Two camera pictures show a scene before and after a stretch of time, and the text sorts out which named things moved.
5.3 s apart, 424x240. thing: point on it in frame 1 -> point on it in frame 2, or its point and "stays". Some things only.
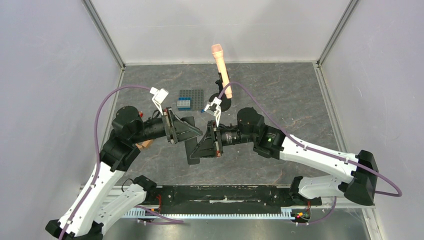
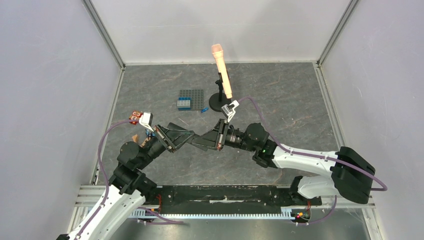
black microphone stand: [226, 102] stays
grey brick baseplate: [197, 97] stays
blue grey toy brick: [184, 103] stays
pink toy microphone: [218, 50] stays
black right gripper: [216, 139] -> [221, 134]
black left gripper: [180, 130] -> [173, 137]
